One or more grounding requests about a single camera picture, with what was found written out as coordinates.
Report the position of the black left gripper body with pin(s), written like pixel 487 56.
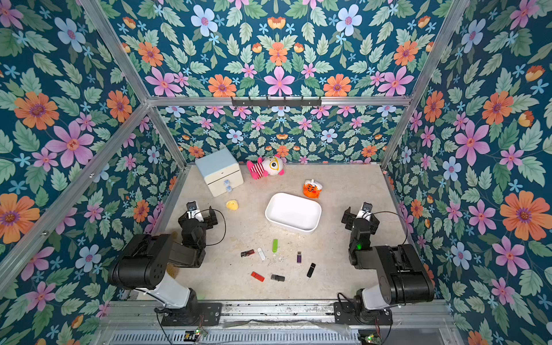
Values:
pixel 211 217

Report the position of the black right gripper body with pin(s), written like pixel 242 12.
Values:
pixel 347 218

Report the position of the dark red swivel usb drive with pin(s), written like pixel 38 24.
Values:
pixel 247 253

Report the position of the black silver usb drive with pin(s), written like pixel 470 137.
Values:
pixel 278 278

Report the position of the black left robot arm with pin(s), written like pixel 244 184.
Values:
pixel 143 264

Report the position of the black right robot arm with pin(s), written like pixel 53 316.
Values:
pixel 401 277

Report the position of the white storage box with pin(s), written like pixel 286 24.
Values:
pixel 293 213

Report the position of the white usb drive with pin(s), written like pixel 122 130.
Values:
pixel 261 254

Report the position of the green usb drive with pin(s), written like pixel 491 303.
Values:
pixel 274 245

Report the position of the yellow chick toy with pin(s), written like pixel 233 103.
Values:
pixel 232 205

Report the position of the light blue drawer cabinet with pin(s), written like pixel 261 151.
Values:
pixel 221 172

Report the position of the orange tiger toy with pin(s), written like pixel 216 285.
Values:
pixel 312 189

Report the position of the brown teddy bear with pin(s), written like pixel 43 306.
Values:
pixel 172 269

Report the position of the pink striped plush fish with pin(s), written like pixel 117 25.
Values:
pixel 264 167

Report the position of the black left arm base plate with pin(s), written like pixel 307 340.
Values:
pixel 194 314

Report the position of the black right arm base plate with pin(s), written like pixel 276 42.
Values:
pixel 346 313

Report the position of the black wall hook rail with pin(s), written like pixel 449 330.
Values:
pixel 268 102

